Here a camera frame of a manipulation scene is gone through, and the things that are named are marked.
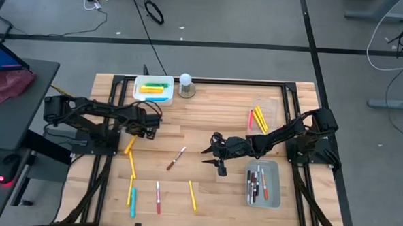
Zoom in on black aluminium table frame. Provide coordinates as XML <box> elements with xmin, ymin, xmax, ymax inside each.
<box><xmin>55</xmin><ymin>71</ymin><xmax>352</xmax><ymax>226</ymax></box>

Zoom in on yellow cables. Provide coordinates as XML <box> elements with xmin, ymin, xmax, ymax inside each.
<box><xmin>50</xmin><ymin>84</ymin><xmax>75</xmax><ymax>99</ymax></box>

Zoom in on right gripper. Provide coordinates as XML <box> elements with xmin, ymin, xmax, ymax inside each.
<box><xmin>200</xmin><ymin>131</ymin><xmax>256</xmax><ymax>179</ymax></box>

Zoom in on black computer mouse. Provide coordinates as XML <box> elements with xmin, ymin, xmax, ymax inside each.
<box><xmin>0</xmin><ymin>152</ymin><xmax>22</xmax><ymax>186</ymax></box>

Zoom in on thin black floor cable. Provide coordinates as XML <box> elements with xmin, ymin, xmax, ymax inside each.
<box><xmin>0</xmin><ymin>0</ymin><xmax>109</xmax><ymax>42</ymax></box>

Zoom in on grey desk foot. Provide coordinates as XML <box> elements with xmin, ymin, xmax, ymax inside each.
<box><xmin>343</xmin><ymin>0</ymin><xmax>403</xmax><ymax>24</ymax></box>
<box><xmin>367</xmin><ymin>91</ymin><xmax>403</xmax><ymax>111</ymax></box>

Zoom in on orange marker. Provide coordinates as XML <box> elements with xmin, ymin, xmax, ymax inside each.
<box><xmin>259</xmin><ymin>167</ymin><xmax>271</xmax><ymax>201</ymax></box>

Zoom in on white plastic bin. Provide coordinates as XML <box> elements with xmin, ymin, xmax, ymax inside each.
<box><xmin>131</xmin><ymin>74</ymin><xmax>175</xmax><ymax>108</ymax></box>

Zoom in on black desk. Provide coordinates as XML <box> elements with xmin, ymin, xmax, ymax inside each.
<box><xmin>0</xmin><ymin>56</ymin><xmax>61</xmax><ymax>226</ymax></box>

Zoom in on pink marker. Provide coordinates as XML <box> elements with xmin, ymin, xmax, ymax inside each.
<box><xmin>154</xmin><ymin>180</ymin><xmax>163</xmax><ymax>216</ymax></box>

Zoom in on clear plastic container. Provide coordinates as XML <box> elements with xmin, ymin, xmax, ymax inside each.
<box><xmin>247</xmin><ymin>96</ymin><xmax>280</xmax><ymax>137</ymax></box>

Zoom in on white floor cable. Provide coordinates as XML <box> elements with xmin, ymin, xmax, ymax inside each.
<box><xmin>366</xmin><ymin>0</ymin><xmax>403</xmax><ymax>73</ymax></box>

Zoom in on teal highlighter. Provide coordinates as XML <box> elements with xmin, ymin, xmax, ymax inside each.
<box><xmin>129</xmin><ymin>187</ymin><xmax>138</xmax><ymax>219</ymax></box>

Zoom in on yellow pen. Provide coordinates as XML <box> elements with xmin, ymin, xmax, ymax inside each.
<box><xmin>187</xmin><ymin>180</ymin><xmax>199</xmax><ymax>214</ymax></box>
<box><xmin>256</xmin><ymin>105</ymin><xmax>270</xmax><ymax>129</ymax></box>
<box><xmin>127</xmin><ymin>150</ymin><xmax>138</xmax><ymax>180</ymax></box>
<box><xmin>126</xmin><ymin>174</ymin><xmax>135</xmax><ymax>208</ymax></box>
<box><xmin>251</xmin><ymin>110</ymin><xmax>267</xmax><ymax>135</ymax></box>
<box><xmin>254</xmin><ymin>106</ymin><xmax>269</xmax><ymax>132</ymax></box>

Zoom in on grey plastic tray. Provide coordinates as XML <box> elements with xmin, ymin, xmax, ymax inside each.
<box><xmin>244</xmin><ymin>158</ymin><xmax>284</xmax><ymax>209</ymax></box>

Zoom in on brown marker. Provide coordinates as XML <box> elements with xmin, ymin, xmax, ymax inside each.
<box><xmin>165</xmin><ymin>145</ymin><xmax>187</xmax><ymax>172</ymax></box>

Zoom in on long black floor cable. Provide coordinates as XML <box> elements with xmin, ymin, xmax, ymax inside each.
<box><xmin>383</xmin><ymin>54</ymin><xmax>403</xmax><ymax>146</ymax></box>

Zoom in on red cloth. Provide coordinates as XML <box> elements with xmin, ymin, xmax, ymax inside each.
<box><xmin>0</xmin><ymin>69</ymin><xmax>36</xmax><ymax>113</ymax></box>

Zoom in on coiled black cable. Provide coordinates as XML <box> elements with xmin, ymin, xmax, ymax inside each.
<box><xmin>143</xmin><ymin>0</ymin><xmax>166</xmax><ymax>26</ymax></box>

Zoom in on white bulb table lamp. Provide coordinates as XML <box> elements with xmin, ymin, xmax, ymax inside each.
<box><xmin>177</xmin><ymin>72</ymin><xmax>198</xmax><ymax>99</ymax></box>

